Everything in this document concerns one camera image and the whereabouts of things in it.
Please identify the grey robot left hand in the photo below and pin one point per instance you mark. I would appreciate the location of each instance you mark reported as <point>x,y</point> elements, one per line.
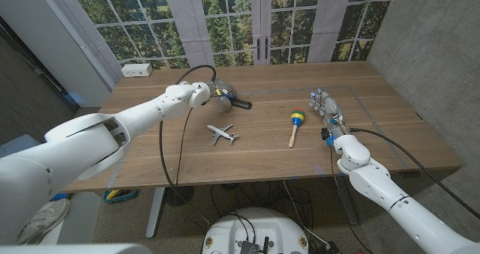
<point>223,89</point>

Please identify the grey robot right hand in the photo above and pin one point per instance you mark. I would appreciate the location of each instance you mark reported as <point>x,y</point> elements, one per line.
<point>329,109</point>

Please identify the black TV remote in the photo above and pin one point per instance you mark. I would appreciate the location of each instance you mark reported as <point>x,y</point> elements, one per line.
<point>243,104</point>

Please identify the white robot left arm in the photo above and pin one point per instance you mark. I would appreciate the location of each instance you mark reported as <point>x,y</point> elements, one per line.
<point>93,141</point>

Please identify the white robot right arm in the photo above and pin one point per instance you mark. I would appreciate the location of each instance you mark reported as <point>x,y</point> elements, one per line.
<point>393,201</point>

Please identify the striped wooden maraca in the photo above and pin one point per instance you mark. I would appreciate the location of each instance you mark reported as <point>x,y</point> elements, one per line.
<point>297,117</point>

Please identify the white toy airplane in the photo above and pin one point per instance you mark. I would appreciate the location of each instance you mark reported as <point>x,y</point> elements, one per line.
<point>222,133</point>

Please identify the grey tape strip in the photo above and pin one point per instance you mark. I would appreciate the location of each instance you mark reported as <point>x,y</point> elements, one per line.
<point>112,179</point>
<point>362,104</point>

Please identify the printed window backdrop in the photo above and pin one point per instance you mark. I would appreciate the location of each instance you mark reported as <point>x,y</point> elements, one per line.
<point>225,21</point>

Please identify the white power strip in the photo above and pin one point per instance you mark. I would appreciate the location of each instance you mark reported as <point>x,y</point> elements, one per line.
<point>135,70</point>

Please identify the grey table leg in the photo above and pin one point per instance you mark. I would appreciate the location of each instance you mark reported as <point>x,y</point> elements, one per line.
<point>347,209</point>

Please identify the black round fan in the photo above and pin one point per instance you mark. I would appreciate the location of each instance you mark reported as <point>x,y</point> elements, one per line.
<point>180,198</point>

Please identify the white robot torso base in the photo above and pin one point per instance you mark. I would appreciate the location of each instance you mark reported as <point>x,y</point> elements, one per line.
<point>258,224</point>

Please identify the white table leg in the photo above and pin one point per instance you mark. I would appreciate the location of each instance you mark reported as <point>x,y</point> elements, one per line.
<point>153,216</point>

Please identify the blue basket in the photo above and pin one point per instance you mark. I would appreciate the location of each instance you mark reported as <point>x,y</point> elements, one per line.
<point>120,197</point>

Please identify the blue grey seat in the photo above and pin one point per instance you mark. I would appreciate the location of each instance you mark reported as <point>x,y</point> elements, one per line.
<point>15,145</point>

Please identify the white robot body panel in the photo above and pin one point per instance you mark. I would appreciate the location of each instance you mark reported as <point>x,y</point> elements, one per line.
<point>75,249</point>

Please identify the white sneaker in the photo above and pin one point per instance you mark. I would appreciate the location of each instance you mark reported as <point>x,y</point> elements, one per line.
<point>41,220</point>

